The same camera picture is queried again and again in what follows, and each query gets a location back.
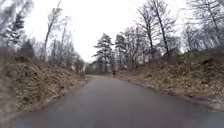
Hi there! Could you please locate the wood of bare trees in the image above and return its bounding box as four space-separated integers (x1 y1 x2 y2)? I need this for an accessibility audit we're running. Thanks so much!
0 0 224 76

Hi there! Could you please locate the grey asphalt path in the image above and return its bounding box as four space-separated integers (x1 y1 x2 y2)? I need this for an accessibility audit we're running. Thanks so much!
6 74 224 128

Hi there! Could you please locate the leaf-covered embankment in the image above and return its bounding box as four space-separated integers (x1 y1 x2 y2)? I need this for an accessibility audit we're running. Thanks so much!
115 46 224 113
0 54 88 116

